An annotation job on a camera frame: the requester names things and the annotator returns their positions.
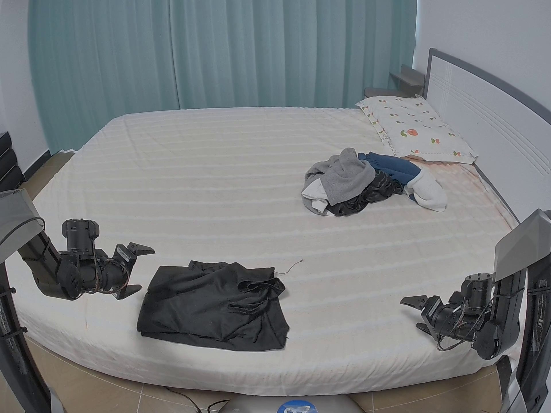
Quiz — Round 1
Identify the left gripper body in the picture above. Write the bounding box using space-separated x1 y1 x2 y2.
96 243 138 301

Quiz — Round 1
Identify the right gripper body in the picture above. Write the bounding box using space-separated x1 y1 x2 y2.
420 297 464 341

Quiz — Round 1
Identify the black T-shirt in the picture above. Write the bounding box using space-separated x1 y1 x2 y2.
137 258 304 352

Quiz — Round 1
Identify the bed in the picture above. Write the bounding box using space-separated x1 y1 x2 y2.
9 48 551 399

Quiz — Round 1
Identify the pile of clothes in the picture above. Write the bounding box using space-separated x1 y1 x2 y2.
300 147 447 217

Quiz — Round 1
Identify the black chest of drawers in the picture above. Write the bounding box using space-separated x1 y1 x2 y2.
0 132 26 194

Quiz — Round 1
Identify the white printed pillow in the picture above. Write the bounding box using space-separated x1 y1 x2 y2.
355 95 478 165

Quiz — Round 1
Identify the blue-green curtain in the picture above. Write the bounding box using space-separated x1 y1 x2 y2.
28 0 418 154

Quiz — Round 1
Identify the grey bedside table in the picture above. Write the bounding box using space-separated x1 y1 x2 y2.
364 64 426 99

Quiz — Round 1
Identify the black cable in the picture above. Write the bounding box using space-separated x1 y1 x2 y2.
0 217 46 248
435 332 472 352
166 386 233 413

